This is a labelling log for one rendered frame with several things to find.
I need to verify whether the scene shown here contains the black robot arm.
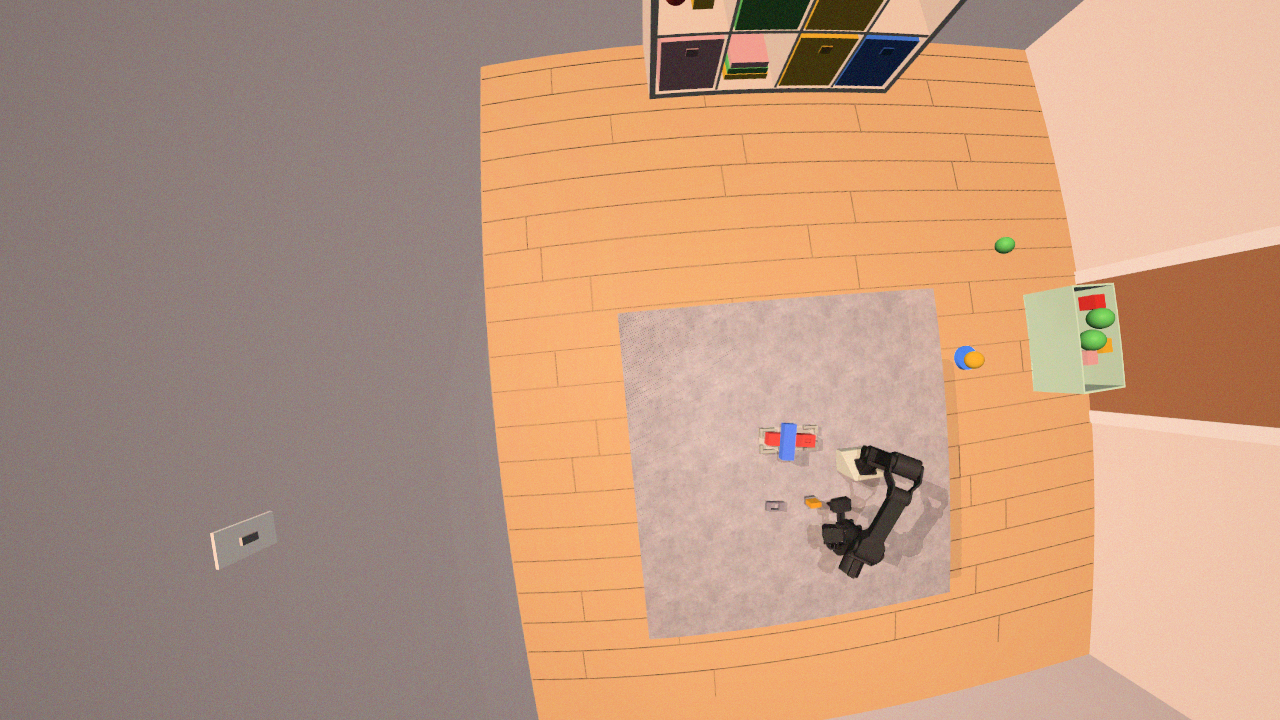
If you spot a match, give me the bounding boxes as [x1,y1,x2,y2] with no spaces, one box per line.
[822,445,924,579]

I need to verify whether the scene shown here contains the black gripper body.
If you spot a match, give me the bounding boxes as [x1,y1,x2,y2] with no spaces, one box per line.
[829,496,861,556]

